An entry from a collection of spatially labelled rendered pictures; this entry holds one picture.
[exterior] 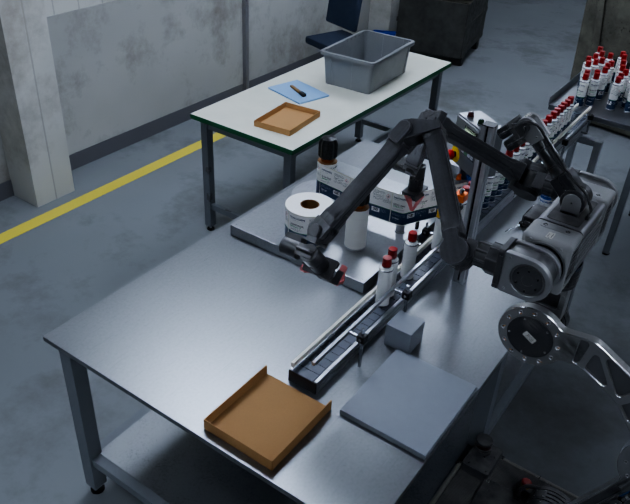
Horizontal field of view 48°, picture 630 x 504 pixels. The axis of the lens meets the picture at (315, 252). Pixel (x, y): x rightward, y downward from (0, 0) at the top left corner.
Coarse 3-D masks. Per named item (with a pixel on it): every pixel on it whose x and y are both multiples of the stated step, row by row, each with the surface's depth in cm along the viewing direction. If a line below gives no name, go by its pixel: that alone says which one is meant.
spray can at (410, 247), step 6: (408, 234) 265; (414, 234) 263; (408, 240) 266; (414, 240) 265; (408, 246) 266; (414, 246) 265; (408, 252) 267; (414, 252) 267; (402, 258) 272; (408, 258) 268; (414, 258) 269; (402, 264) 272; (408, 264) 270; (414, 264) 271; (402, 270) 273; (408, 270) 271; (402, 276) 274
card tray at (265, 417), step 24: (264, 384) 231; (216, 408) 216; (240, 408) 221; (264, 408) 222; (288, 408) 222; (312, 408) 223; (216, 432) 211; (240, 432) 213; (264, 432) 214; (288, 432) 214; (264, 456) 202
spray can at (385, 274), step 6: (384, 258) 249; (390, 258) 249; (384, 264) 250; (390, 264) 250; (384, 270) 250; (390, 270) 251; (378, 276) 254; (384, 276) 251; (390, 276) 252; (378, 282) 255; (384, 282) 253; (390, 282) 254; (378, 288) 256; (384, 288) 254; (378, 294) 257; (384, 300) 257; (378, 306) 259; (384, 306) 259
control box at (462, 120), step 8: (464, 112) 261; (480, 112) 262; (464, 120) 257; (472, 120) 255; (488, 120) 256; (464, 128) 257; (472, 128) 252; (480, 128) 250; (496, 136) 251; (496, 144) 253; (456, 152) 265; (456, 160) 266; (464, 160) 261; (464, 168) 262; (472, 168) 256; (488, 176) 260
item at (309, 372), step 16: (432, 256) 289; (400, 272) 278; (416, 272) 279; (400, 288) 269; (368, 304) 260; (352, 320) 252; (368, 320) 253; (336, 336) 245; (352, 336) 245; (320, 352) 238; (336, 352) 238; (304, 368) 231; (320, 368) 231
